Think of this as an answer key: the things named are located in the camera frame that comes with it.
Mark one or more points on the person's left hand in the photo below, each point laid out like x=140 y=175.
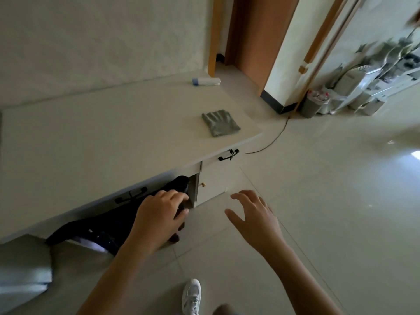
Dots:
x=154 y=219

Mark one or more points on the person's right hand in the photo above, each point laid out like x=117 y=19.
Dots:
x=259 y=226

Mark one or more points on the person's left thumb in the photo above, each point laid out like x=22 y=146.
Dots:
x=182 y=218

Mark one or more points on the person's right thumb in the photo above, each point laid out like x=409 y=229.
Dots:
x=234 y=219

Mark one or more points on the person's right middle finger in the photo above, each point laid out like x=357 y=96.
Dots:
x=252 y=194

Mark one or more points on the black office chair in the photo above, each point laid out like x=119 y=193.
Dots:
x=111 y=223

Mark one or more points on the person's right forearm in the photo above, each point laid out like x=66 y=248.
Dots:
x=302 y=282

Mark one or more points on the person's left forearm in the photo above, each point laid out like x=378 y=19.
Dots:
x=111 y=282

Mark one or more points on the white cabinet door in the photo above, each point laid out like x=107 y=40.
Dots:
x=216 y=185

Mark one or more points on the grey glove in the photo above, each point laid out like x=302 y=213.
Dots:
x=220 y=123

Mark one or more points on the white sneaker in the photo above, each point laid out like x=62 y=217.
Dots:
x=192 y=296

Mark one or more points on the grey trouser leg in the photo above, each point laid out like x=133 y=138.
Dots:
x=224 y=310

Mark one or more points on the grey trash bin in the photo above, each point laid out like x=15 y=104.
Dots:
x=311 y=106

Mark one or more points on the white desk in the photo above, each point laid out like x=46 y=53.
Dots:
x=98 y=134

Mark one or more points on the white lint roller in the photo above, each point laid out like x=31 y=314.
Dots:
x=206 y=81

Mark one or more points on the brown wooden door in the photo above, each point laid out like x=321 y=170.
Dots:
x=259 y=39

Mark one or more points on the white folding rack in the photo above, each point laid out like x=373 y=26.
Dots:
x=370 y=88

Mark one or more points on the grey cloth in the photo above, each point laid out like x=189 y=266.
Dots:
x=23 y=268

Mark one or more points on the green leafy plant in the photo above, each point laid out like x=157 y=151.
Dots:
x=398 y=49

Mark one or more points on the light wooden door frame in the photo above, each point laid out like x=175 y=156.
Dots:
x=215 y=36

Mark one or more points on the wooden wall trim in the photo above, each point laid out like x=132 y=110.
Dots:
x=323 y=32

